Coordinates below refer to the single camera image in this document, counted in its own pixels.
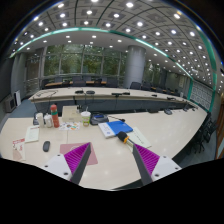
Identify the white paper cup green lid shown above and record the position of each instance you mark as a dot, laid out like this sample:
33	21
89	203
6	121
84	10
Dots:
86	118

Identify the black conference speaker device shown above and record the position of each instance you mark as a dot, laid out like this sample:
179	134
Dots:
98	118

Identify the grey round pillar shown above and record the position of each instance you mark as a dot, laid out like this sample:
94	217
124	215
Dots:
134	67

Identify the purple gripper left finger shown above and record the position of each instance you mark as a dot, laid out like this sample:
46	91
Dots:
70	166

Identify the black microphone yellow band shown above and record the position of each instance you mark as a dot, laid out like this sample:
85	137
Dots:
125	138

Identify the long curved conference desk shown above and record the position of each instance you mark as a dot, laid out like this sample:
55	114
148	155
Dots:
101	99

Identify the beige cardboard box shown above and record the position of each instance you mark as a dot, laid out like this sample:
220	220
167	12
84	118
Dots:
70	114

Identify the red bottle green band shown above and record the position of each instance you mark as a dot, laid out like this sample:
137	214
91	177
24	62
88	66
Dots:
54	114

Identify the white paper sheet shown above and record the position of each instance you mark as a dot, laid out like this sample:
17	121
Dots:
137	137

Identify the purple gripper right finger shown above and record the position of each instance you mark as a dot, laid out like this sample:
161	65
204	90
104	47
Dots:
151	166

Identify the black computer mouse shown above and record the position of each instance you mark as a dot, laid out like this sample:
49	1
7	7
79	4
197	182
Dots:
46	146

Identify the white plastic jar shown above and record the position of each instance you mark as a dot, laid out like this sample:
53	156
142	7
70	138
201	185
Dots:
48	120

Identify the white paper booklet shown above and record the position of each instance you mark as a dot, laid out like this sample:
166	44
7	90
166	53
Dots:
32	134

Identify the red white leaflet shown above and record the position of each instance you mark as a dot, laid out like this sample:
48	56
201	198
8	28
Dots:
19	150

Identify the white tall cup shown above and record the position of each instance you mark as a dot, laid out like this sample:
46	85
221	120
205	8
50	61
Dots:
40	119

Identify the blue folder book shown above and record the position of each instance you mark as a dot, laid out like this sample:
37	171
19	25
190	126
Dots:
111	129

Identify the colourful printed card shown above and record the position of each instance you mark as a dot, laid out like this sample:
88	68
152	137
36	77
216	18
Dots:
70	126

